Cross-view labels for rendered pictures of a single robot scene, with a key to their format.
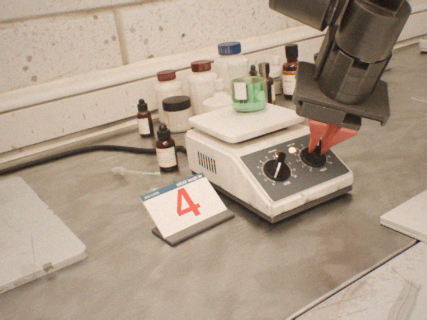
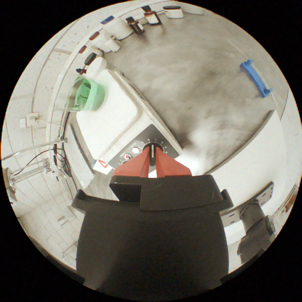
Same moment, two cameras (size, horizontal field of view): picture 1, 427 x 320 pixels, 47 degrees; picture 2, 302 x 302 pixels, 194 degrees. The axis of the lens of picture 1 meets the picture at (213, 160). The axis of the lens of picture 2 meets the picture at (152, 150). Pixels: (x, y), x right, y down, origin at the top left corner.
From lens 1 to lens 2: 0.62 m
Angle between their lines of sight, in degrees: 79
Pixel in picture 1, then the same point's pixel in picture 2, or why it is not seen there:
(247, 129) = (98, 149)
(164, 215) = (101, 169)
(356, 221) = not seen: hidden behind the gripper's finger
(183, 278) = not seen: hidden behind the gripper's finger
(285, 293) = not seen: hidden behind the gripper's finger
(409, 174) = (222, 131)
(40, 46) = (44, 83)
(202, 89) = (99, 43)
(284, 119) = (118, 126)
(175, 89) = (88, 52)
